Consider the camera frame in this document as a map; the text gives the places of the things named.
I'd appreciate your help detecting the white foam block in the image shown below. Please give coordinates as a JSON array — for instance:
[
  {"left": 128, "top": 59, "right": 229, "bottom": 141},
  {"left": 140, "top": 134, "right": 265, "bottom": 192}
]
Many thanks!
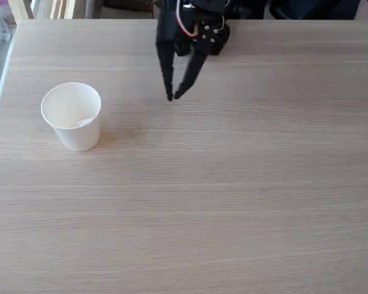
[{"left": 74, "top": 117, "right": 96, "bottom": 127}]

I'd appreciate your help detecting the brown cardboard box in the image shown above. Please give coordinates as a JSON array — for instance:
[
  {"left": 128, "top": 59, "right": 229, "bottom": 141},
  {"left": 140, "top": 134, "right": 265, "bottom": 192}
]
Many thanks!
[{"left": 85, "top": 0, "right": 160, "bottom": 20}]

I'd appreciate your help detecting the person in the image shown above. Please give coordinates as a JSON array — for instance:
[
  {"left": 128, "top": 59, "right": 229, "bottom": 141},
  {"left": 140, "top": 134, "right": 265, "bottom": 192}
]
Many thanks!
[{"left": 269, "top": 0, "right": 362, "bottom": 21}]

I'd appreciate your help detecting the white paper cup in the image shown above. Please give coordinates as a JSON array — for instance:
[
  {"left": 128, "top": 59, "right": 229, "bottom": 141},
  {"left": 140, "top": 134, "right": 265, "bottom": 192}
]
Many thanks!
[{"left": 40, "top": 81, "right": 102, "bottom": 153}]

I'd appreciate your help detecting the red white servo cable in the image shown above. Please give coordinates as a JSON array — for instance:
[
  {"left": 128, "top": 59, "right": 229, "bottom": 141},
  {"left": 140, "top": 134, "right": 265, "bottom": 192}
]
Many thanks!
[{"left": 175, "top": 0, "right": 201, "bottom": 40}]

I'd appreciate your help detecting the light wooden chair frame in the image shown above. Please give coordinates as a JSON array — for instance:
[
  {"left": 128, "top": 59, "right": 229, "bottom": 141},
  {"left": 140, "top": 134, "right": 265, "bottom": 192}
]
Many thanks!
[{"left": 7, "top": 0, "right": 90, "bottom": 21}]

